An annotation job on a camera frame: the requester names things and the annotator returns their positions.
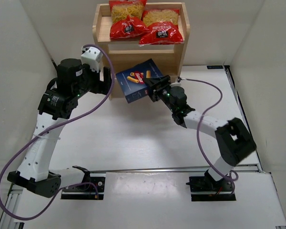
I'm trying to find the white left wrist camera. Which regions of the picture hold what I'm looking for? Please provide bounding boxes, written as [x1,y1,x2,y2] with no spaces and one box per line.
[81,46,103,73]

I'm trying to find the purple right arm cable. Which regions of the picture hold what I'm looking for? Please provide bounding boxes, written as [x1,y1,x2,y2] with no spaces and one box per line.
[181,78,239,195]

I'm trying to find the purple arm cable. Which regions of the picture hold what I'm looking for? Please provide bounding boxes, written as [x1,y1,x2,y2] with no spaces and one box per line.
[0,44,116,219]
[181,78,239,195]

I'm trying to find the blue Barilla rigatoni box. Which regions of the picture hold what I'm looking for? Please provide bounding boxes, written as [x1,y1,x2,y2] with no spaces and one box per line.
[116,59,163,103]

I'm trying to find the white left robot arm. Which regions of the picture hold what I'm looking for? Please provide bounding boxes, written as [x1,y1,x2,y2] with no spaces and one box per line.
[7,58,112,198]

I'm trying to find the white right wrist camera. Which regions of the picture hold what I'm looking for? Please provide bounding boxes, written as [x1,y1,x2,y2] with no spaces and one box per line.
[171,77,187,87]

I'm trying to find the wooden three-tier shelf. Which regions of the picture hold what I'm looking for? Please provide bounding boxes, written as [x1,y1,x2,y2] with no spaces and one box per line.
[92,2,191,101]

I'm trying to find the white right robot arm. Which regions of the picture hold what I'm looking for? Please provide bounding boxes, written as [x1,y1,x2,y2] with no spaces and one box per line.
[144,75,256,190]

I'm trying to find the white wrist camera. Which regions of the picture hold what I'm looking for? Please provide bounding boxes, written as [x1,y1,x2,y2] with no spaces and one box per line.
[81,46,103,73]
[171,77,187,87]

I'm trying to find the red fusilli pasta bag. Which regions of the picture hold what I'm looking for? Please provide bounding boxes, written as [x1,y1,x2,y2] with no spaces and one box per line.
[109,0,150,40]
[139,9,184,46]

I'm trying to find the aluminium table rail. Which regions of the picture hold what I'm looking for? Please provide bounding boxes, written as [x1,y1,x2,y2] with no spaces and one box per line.
[0,69,65,229]

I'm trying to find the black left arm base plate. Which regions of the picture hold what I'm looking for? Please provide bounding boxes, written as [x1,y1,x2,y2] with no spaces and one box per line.
[61,173,106,200]

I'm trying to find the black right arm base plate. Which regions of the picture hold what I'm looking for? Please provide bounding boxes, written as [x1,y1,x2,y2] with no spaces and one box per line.
[186,176,236,202]

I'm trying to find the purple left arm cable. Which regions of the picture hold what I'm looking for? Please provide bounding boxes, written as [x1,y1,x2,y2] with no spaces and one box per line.
[0,44,116,219]

